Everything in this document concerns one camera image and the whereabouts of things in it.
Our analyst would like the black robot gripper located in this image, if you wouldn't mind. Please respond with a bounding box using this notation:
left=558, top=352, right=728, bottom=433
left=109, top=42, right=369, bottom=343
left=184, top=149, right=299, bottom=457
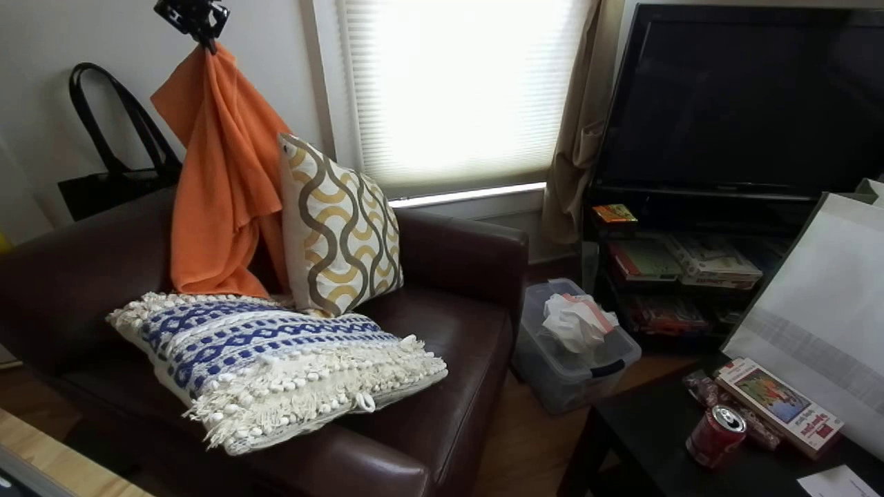
left=151, top=0, right=232, bottom=45

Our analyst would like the orange towel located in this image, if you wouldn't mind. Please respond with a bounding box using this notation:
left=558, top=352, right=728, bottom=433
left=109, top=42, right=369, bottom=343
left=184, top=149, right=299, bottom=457
left=148, top=42, right=296, bottom=301

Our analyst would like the pillow with brown curved stripes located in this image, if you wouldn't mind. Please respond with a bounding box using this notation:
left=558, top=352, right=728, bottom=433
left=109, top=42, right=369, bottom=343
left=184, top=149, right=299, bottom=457
left=277, top=133, right=408, bottom=320

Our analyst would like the blue and white fringed pillow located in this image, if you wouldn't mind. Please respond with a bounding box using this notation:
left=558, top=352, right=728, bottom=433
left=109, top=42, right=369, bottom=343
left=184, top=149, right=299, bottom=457
left=101, top=289, right=453, bottom=459

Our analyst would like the black tote bag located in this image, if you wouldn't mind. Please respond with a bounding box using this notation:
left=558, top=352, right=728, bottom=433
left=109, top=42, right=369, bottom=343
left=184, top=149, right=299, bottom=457
left=56, top=60, right=184, bottom=225

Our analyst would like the white window blind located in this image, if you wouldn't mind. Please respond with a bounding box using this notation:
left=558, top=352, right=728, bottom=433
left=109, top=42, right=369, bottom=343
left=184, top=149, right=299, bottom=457
left=335, top=0, right=590, bottom=191

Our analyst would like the dark brown leather armchair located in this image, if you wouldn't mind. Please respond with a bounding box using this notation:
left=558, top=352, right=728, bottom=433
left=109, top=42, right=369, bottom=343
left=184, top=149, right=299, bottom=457
left=0, top=189, right=533, bottom=497

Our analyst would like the beige curtain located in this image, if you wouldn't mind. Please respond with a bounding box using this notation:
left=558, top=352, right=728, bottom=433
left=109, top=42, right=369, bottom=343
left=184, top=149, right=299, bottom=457
left=535, top=0, right=630, bottom=248

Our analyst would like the small orange box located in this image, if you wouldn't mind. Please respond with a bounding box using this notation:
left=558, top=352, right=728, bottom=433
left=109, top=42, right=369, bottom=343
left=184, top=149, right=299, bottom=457
left=590, top=203, right=640, bottom=226

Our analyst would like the white crumpled cloth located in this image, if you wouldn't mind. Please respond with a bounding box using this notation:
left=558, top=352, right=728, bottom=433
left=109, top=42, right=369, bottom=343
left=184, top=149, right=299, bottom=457
left=538, top=289, right=620, bottom=357

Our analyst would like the clear plastic storage bin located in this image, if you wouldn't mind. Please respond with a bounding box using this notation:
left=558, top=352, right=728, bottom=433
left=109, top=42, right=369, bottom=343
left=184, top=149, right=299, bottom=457
left=509, top=276, right=644, bottom=418

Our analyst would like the stack of books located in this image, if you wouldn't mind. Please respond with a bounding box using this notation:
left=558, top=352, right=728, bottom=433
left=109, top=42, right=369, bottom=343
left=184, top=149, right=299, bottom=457
left=605, top=236, right=684, bottom=284

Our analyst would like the black tv stand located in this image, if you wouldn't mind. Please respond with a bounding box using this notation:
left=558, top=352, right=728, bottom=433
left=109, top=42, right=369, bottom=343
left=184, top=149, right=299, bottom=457
left=580, top=182, right=832, bottom=357

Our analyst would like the black flat screen television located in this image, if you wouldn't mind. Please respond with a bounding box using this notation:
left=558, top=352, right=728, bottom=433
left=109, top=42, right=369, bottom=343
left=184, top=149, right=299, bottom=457
left=593, top=2, right=884, bottom=198

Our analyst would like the red dvd stack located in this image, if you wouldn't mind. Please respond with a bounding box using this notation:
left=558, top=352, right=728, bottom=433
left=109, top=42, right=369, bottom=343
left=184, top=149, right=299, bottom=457
left=630, top=295, right=712, bottom=343

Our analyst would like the stack of magazines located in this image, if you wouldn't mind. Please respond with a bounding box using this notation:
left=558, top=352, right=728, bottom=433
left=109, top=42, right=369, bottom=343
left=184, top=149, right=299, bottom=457
left=673, top=241, right=768, bottom=294

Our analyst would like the dark coffee table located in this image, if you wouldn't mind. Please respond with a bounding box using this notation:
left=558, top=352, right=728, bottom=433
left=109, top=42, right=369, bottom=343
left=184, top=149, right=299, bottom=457
left=556, top=370, right=884, bottom=497

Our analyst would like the red soda can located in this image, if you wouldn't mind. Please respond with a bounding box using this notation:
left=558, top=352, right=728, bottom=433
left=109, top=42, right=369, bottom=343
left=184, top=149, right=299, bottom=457
left=684, top=403, right=750, bottom=473

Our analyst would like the white paper bag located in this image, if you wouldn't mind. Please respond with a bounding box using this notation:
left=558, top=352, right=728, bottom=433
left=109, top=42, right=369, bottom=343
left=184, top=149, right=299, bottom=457
left=720, top=178, right=884, bottom=463

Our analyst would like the white box with picture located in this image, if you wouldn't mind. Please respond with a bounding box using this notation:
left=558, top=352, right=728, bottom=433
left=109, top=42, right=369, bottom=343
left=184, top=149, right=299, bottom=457
left=712, top=357, right=846, bottom=462

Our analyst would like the white paper sheet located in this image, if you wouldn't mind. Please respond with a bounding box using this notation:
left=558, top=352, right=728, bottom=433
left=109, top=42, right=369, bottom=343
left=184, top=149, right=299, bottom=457
left=794, top=462, right=884, bottom=497

